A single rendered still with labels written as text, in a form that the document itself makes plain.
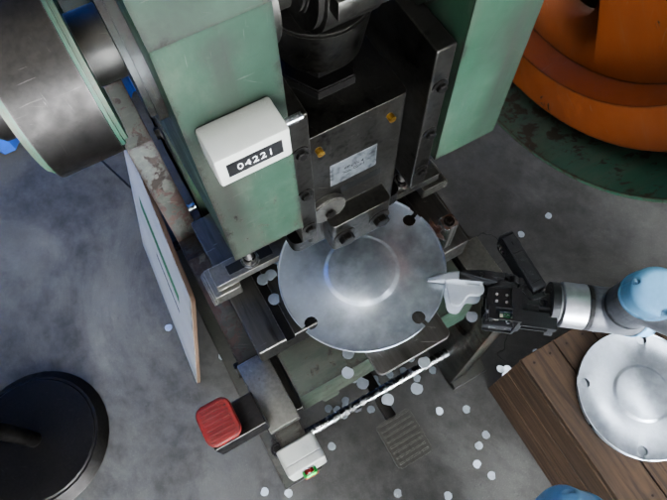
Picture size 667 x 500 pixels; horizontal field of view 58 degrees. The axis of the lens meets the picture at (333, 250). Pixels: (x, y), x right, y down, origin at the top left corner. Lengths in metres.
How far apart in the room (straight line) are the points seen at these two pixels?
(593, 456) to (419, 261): 0.67
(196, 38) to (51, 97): 0.13
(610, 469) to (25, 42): 1.36
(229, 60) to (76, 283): 1.61
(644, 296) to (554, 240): 1.12
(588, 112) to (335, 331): 0.51
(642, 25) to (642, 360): 0.91
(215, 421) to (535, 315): 0.54
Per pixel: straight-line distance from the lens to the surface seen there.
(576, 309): 1.03
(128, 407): 1.88
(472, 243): 1.25
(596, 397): 1.52
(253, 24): 0.47
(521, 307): 1.01
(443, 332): 1.02
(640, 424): 1.55
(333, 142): 0.74
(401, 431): 1.61
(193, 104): 0.50
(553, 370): 1.52
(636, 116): 0.87
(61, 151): 0.55
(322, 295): 1.03
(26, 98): 0.53
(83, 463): 1.86
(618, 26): 0.89
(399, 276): 1.04
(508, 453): 1.82
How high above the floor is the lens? 1.75
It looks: 66 degrees down
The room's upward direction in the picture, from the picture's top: 2 degrees counter-clockwise
